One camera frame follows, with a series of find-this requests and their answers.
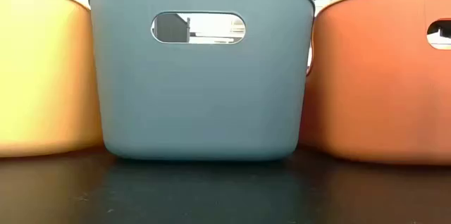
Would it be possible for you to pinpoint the yellow plastic bin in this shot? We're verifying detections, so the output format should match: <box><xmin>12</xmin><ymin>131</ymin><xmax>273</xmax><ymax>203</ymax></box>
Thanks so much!
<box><xmin>0</xmin><ymin>0</ymin><xmax>105</xmax><ymax>159</ymax></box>

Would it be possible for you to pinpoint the orange plastic bin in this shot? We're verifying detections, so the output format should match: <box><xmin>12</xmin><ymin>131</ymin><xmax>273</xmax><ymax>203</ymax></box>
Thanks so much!
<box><xmin>298</xmin><ymin>0</ymin><xmax>451</xmax><ymax>167</ymax></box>

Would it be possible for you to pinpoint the blue-grey plastic bin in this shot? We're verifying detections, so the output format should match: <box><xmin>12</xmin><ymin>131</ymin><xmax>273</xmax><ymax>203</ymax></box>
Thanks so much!
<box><xmin>87</xmin><ymin>0</ymin><xmax>316</xmax><ymax>163</ymax></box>

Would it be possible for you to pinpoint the black partition panel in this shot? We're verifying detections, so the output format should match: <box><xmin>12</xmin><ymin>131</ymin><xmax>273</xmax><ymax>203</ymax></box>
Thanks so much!
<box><xmin>154</xmin><ymin>13</ymin><xmax>192</xmax><ymax>44</ymax></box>

